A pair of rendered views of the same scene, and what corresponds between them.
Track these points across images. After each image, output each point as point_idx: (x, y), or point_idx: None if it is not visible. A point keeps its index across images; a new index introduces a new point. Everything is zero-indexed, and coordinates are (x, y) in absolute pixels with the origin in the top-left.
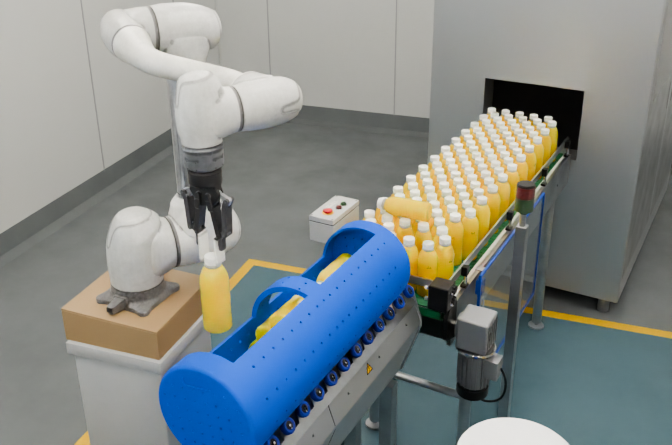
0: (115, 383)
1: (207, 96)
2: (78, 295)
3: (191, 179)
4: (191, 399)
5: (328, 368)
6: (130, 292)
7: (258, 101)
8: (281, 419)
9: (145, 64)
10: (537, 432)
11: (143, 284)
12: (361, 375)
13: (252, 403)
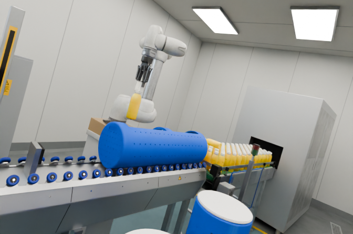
0: (94, 148)
1: (156, 30)
2: (99, 118)
3: (142, 58)
4: (108, 135)
5: (163, 158)
6: (113, 119)
7: (172, 40)
8: (136, 158)
9: None
10: (237, 202)
11: (118, 117)
12: (176, 177)
13: (127, 140)
